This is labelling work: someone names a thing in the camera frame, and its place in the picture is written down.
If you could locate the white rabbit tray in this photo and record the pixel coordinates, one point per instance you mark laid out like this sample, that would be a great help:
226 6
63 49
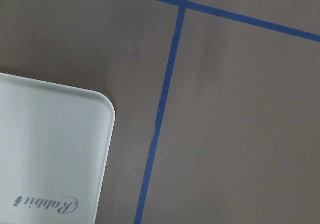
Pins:
54 147

